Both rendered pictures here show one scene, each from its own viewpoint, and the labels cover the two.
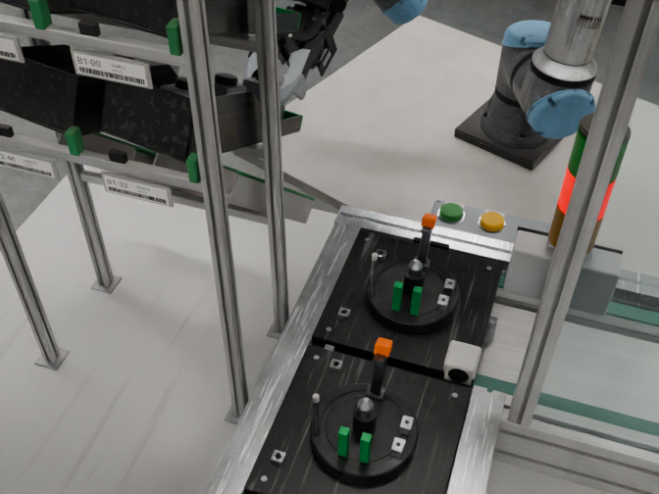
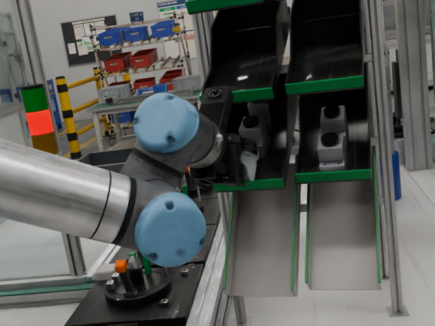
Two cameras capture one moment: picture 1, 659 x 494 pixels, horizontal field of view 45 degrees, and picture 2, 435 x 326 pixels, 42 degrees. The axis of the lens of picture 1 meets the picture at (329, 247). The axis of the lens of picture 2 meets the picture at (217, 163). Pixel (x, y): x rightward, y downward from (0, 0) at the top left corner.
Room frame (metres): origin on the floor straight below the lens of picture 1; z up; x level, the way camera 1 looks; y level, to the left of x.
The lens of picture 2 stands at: (1.94, -0.11, 1.48)
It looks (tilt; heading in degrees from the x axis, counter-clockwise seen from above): 13 degrees down; 170
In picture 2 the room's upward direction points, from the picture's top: 8 degrees counter-clockwise
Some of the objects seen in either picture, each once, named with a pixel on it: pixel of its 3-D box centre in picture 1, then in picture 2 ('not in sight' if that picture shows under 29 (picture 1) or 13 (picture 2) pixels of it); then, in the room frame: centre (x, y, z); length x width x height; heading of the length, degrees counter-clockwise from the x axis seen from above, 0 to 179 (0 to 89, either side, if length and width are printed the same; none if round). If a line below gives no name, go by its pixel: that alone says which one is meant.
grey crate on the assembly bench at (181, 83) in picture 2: not in sight; (191, 83); (-4.66, 0.85, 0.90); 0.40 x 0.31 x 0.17; 72
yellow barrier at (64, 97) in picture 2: not in sight; (103, 101); (-7.71, -0.22, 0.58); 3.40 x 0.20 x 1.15; 162
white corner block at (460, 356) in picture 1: (461, 363); (108, 275); (0.69, -0.19, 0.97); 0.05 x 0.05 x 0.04; 72
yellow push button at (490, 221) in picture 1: (491, 222); not in sight; (1.00, -0.27, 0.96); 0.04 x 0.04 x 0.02
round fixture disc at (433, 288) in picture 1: (412, 293); (138, 287); (0.82, -0.13, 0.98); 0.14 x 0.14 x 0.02
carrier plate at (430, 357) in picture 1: (411, 301); (139, 295); (0.82, -0.13, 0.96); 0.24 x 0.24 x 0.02; 72
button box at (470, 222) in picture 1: (488, 236); not in sight; (1.00, -0.27, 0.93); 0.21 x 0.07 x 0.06; 72
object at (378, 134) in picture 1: (502, 152); not in sight; (1.34, -0.36, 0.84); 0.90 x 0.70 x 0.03; 52
